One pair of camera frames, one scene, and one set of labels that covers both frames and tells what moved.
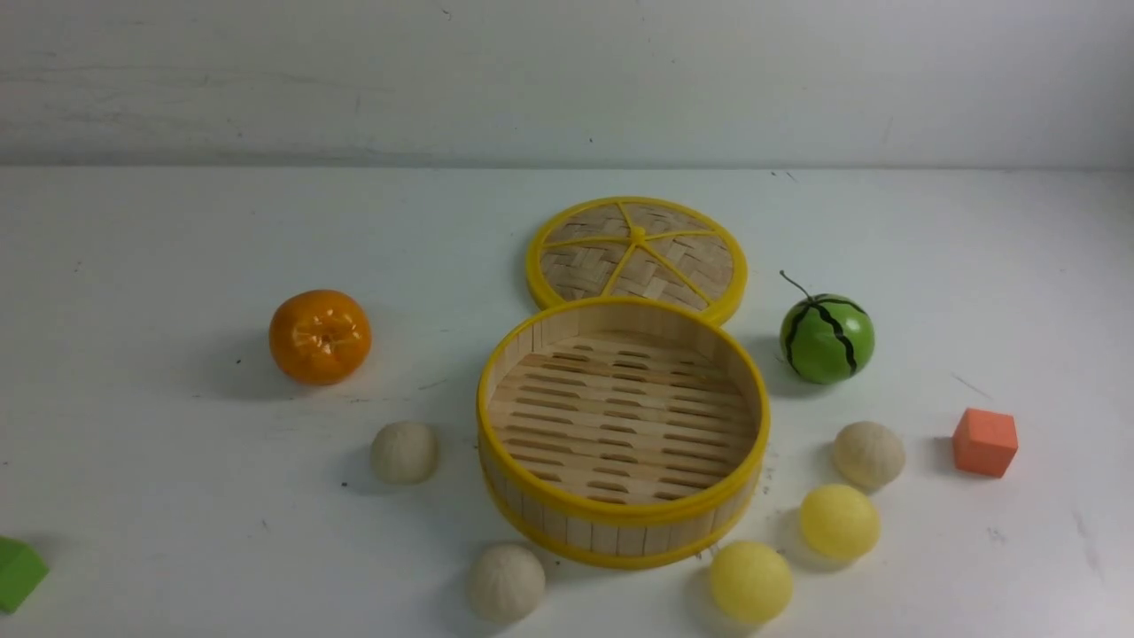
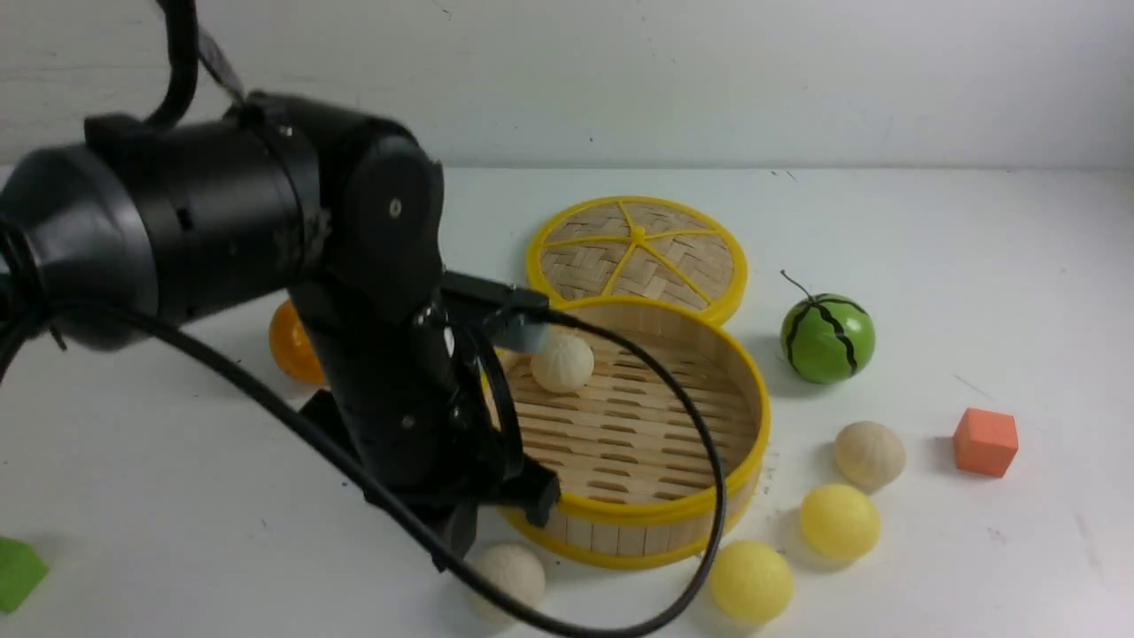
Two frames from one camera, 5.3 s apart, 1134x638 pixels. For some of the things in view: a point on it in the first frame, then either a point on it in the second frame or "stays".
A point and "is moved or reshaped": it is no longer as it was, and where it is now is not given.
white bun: [405, 453] is moved or reshaped
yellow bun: [752, 581] stays
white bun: [868, 453] stays
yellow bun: [839, 523] stays
